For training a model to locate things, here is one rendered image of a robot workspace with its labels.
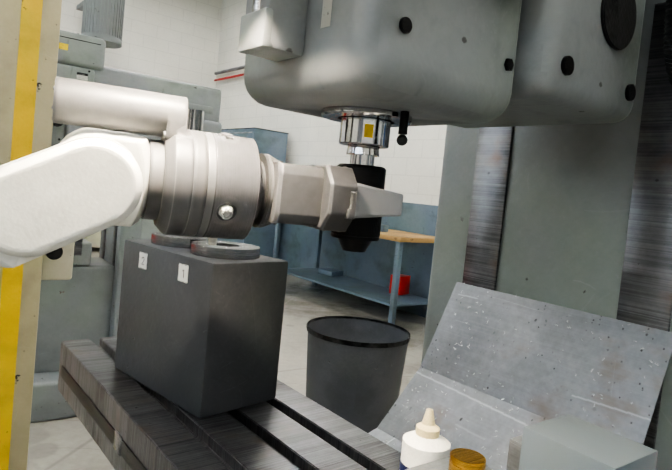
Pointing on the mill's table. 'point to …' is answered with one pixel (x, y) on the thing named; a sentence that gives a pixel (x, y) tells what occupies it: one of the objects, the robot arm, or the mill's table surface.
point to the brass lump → (466, 460)
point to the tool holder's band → (366, 170)
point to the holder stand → (201, 321)
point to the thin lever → (403, 128)
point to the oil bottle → (423, 443)
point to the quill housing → (400, 48)
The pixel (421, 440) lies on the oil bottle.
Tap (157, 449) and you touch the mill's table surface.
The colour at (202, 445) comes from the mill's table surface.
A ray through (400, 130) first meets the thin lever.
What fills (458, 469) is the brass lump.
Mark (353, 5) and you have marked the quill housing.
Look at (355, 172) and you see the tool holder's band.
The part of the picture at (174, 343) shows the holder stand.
